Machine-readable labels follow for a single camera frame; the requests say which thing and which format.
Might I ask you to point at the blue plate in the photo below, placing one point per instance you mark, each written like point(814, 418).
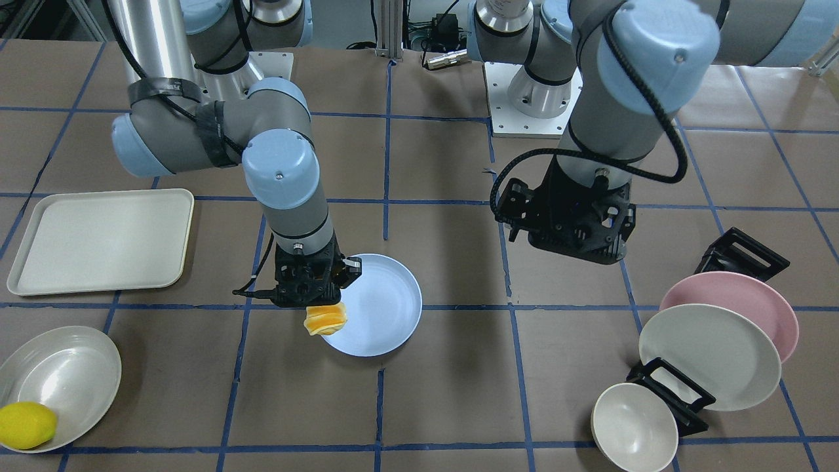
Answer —
point(384, 306)

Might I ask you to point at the pink plate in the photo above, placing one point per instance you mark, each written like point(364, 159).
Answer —
point(745, 295)

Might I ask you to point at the cream plate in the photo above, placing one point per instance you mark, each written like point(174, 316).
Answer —
point(726, 354)

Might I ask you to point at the black dish rack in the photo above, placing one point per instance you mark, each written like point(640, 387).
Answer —
point(736, 252)

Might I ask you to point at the cream tray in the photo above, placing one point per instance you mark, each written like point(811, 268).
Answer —
point(97, 241)

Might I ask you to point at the cream bowl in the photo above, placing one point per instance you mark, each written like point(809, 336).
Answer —
point(633, 428)

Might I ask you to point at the beige shallow dish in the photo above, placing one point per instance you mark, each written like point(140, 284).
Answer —
point(75, 371)

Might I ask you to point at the yellow lemon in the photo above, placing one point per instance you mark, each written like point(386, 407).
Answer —
point(26, 424)

